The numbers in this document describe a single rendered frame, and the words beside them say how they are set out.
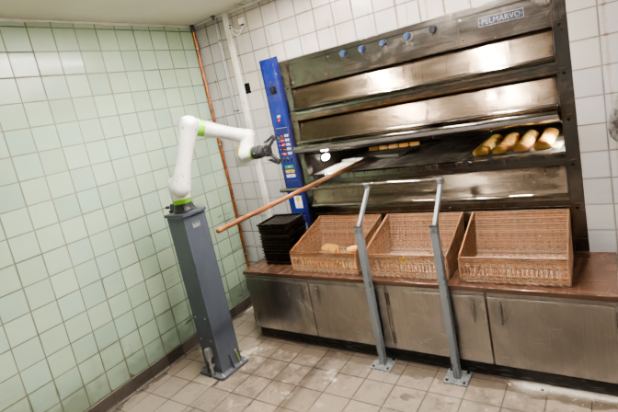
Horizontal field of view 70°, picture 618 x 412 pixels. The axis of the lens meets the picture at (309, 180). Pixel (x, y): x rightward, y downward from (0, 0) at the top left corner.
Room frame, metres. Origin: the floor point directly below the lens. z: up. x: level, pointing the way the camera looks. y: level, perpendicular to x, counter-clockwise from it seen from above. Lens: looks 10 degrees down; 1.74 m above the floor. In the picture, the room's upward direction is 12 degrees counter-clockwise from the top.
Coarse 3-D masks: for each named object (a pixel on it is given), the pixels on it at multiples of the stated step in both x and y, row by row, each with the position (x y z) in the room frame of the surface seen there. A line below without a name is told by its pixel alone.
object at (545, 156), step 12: (504, 156) 2.70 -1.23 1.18; (516, 156) 2.63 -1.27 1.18; (528, 156) 2.58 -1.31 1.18; (540, 156) 2.54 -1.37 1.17; (552, 156) 2.50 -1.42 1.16; (564, 156) 2.47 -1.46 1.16; (384, 168) 3.14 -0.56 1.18; (396, 168) 3.07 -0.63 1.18; (408, 168) 3.02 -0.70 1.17; (420, 168) 2.97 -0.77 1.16; (432, 168) 2.92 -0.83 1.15; (444, 168) 2.87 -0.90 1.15; (456, 168) 2.83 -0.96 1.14; (312, 180) 3.50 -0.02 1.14
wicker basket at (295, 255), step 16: (320, 224) 3.44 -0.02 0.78; (336, 224) 3.35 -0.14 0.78; (352, 224) 3.27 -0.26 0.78; (368, 224) 3.19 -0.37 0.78; (304, 240) 3.25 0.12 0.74; (320, 240) 3.41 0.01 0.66; (336, 240) 3.34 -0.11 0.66; (352, 240) 3.24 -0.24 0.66; (368, 240) 2.94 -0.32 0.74; (304, 256) 3.01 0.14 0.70; (352, 256) 2.78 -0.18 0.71; (336, 272) 2.87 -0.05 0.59; (352, 272) 2.79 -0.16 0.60
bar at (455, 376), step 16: (368, 192) 2.78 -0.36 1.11; (432, 224) 2.36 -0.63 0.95; (432, 240) 2.34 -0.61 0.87; (368, 272) 2.61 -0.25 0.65; (368, 288) 2.61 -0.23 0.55; (448, 288) 2.35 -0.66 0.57; (448, 304) 2.32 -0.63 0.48; (448, 320) 2.33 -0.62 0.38; (448, 336) 2.34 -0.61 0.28; (384, 352) 2.62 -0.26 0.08; (384, 368) 2.57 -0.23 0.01; (464, 384) 2.27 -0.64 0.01
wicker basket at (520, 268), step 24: (480, 216) 2.72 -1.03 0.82; (504, 216) 2.64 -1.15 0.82; (528, 216) 2.56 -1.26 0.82; (552, 216) 2.49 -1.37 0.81; (480, 240) 2.69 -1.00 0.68; (504, 240) 2.61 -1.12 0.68; (528, 240) 2.54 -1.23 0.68; (552, 240) 2.47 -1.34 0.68; (480, 264) 2.30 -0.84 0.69; (504, 264) 2.23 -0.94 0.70; (528, 264) 2.17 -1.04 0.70; (552, 264) 2.11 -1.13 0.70
